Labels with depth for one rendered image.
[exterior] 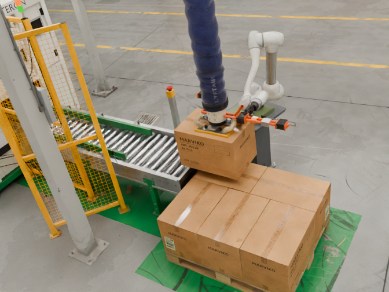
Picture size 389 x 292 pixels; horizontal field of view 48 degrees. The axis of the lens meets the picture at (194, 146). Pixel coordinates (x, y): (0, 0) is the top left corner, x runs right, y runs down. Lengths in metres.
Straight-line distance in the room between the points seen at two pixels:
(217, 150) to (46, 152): 1.41
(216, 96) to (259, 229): 1.13
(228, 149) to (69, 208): 1.52
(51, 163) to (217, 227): 1.47
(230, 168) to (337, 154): 1.75
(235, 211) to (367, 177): 1.73
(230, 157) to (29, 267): 2.27
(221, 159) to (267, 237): 0.78
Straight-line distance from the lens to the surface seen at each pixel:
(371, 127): 5.74
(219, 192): 4.00
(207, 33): 3.41
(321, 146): 5.38
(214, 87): 3.61
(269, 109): 4.56
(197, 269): 4.12
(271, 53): 4.22
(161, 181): 4.28
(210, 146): 3.81
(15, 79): 3.49
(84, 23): 6.86
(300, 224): 3.68
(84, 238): 4.42
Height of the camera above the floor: 3.21
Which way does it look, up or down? 35 degrees down
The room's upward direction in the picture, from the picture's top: 10 degrees counter-clockwise
